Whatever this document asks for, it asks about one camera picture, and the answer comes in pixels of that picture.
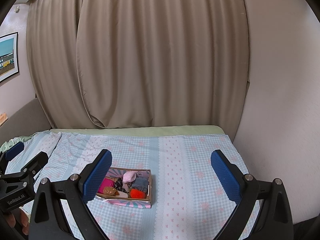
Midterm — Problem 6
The grey blue knit cloth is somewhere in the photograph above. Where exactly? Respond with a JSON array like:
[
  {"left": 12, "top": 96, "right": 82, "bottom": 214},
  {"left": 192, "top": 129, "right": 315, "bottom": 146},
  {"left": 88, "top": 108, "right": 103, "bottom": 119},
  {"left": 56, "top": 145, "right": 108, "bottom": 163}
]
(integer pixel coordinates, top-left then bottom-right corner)
[{"left": 131, "top": 178, "right": 149, "bottom": 193}]

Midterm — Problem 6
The grey sofa backrest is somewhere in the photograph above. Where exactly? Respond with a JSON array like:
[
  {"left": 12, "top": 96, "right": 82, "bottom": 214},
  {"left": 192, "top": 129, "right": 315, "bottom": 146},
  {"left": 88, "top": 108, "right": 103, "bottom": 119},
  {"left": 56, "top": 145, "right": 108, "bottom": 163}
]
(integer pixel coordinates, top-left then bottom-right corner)
[{"left": 0, "top": 98, "right": 52, "bottom": 145}]

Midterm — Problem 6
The framed house picture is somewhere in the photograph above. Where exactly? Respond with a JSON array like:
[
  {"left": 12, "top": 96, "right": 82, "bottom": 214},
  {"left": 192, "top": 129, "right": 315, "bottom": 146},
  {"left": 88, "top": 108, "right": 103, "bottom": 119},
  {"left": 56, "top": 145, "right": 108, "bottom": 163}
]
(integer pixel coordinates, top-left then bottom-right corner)
[{"left": 0, "top": 32, "right": 19, "bottom": 82}]

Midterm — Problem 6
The blue checkered floral bedsheet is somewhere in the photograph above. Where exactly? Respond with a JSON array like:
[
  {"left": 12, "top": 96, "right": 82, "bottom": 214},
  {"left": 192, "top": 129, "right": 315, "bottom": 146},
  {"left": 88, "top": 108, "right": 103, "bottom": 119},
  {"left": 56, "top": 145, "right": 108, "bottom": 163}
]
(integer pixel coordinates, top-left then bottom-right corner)
[{"left": 0, "top": 129, "right": 261, "bottom": 240}]

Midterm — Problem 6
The small wooden sign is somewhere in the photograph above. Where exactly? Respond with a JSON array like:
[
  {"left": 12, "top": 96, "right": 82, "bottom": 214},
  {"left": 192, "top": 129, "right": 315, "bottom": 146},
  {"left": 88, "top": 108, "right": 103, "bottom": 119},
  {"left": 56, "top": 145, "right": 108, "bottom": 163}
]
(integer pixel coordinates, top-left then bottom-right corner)
[{"left": 0, "top": 113, "right": 8, "bottom": 126}]

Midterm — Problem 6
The orange knitted ball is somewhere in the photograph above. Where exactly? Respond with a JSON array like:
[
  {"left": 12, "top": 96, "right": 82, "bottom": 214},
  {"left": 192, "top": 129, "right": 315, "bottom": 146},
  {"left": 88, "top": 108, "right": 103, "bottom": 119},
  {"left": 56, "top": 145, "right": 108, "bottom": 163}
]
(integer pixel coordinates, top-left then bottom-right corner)
[{"left": 130, "top": 189, "right": 146, "bottom": 199}]

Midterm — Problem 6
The black patterned cloth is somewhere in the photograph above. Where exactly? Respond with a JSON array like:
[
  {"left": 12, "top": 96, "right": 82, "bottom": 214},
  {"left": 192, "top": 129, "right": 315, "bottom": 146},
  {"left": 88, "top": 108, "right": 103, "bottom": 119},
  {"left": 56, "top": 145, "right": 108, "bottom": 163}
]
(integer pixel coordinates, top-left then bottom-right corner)
[{"left": 114, "top": 178, "right": 132, "bottom": 193}]

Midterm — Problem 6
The beige curtain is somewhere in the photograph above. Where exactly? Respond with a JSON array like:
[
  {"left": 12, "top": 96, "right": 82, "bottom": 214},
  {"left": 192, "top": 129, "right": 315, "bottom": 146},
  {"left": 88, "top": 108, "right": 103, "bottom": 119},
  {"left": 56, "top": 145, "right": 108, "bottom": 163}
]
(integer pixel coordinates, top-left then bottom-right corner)
[{"left": 27, "top": 0, "right": 249, "bottom": 137}]

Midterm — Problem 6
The light pink soft pad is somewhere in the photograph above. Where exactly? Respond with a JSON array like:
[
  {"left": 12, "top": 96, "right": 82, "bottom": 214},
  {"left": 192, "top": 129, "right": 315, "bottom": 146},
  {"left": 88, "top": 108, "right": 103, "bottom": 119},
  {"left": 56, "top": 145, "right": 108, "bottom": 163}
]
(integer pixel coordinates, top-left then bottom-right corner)
[{"left": 123, "top": 171, "right": 137, "bottom": 184}]

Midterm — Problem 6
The magenta pouch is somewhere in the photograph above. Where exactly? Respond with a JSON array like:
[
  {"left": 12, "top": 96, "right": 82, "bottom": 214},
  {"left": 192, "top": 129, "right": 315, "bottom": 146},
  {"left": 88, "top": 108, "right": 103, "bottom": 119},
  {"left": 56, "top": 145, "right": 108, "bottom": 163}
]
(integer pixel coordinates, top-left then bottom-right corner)
[{"left": 98, "top": 178, "right": 114, "bottom": 194}]

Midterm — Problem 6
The brown plush toy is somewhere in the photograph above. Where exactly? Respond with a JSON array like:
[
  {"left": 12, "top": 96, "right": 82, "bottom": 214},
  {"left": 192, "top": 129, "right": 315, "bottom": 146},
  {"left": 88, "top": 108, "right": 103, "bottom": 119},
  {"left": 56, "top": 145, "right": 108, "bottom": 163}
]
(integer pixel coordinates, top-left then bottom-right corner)
[{"left": 103, "top": 186, "right": 128, "bottom": 198}]

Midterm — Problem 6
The cardboard box pink lining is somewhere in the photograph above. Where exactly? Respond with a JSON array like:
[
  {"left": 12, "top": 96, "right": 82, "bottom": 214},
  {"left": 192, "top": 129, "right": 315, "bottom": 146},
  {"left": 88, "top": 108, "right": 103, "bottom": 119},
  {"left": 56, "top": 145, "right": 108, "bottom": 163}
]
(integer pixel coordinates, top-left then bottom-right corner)
[{"left": 96, "top": 167, "right": 152, "bottom": 209}]

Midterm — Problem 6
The person's left hand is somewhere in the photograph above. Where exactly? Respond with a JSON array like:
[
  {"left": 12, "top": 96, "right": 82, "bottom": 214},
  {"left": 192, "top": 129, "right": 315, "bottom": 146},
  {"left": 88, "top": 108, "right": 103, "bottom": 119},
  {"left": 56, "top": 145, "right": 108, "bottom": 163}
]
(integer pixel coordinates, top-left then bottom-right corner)
[{"left": 5, "top": 208, "right": 29, "bottom": 236}]

